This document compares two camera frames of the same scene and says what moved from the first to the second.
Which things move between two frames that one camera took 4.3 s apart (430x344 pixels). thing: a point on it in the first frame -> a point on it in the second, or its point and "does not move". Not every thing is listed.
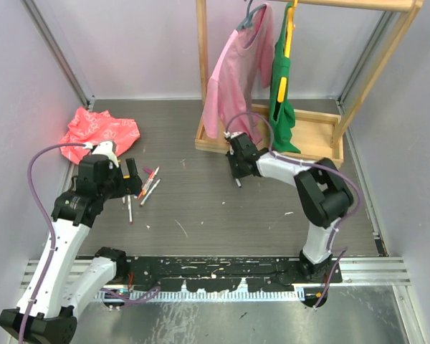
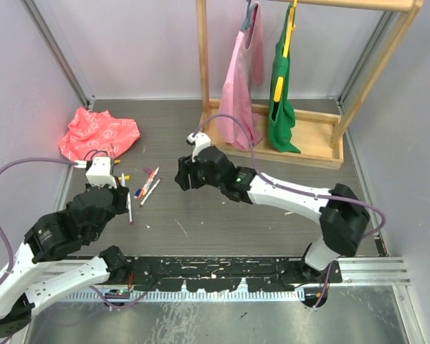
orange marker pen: (148, 183) does not move
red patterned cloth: (91, 128) does not move
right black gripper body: (235, 163) -> (198, 178)
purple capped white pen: (130, 210) does not move
